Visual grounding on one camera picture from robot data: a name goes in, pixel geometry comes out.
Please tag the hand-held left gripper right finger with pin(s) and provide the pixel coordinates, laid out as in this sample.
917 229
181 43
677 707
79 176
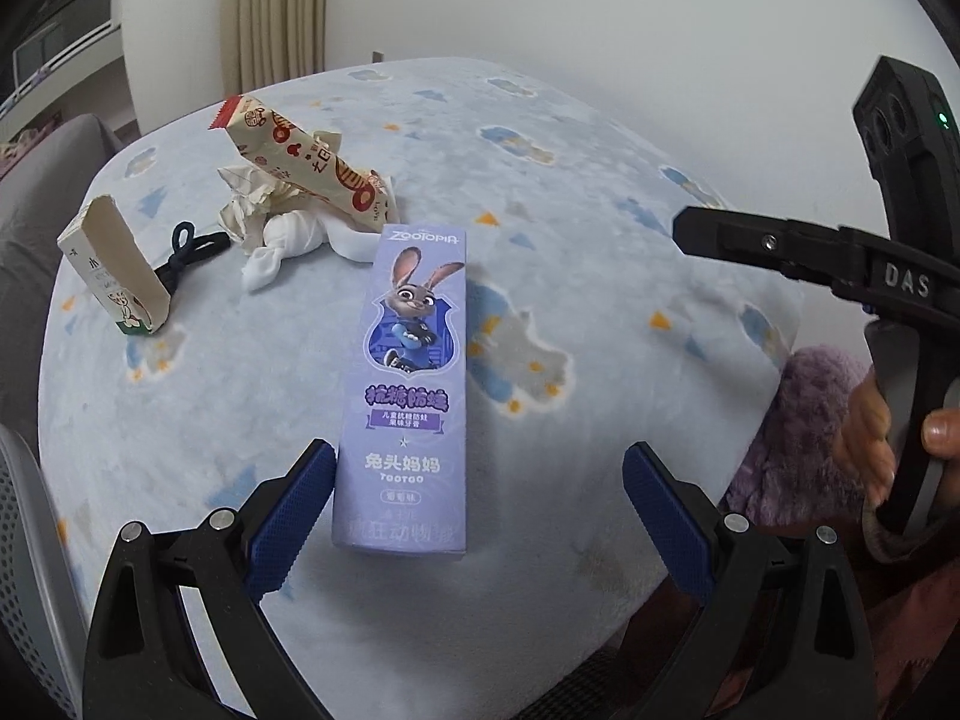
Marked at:
667 517

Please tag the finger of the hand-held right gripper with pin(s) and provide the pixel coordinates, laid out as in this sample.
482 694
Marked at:
750 236

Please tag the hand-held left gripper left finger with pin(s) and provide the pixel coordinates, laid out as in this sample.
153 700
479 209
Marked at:
292 517

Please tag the purple toothpaste box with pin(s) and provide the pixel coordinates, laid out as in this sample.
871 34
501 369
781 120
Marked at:
405 390

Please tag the grey perforated basket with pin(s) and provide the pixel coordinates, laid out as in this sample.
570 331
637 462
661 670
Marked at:
30 577

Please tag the person's right forearm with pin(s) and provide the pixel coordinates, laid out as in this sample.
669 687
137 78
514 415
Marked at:
922 549

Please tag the person's right hand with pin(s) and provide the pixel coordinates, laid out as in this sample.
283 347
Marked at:
862 435

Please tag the purple fuzzy cloth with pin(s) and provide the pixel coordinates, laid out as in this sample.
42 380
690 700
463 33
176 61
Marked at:
802 420

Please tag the white knotted cloth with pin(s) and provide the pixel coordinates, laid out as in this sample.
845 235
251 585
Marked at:
289 236

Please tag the small open white carton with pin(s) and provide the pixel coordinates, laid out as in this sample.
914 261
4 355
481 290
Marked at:
120 262

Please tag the crumpled beige tissue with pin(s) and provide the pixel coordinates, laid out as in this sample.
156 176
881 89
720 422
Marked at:
244 199

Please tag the beige snack wrapper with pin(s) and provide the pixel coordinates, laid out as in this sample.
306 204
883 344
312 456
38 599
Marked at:
315 157

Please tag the beige curtain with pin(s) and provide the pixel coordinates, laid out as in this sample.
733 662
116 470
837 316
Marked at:
277 15

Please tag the bay window ledge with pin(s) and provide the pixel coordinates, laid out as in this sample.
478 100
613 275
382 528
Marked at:
67 45

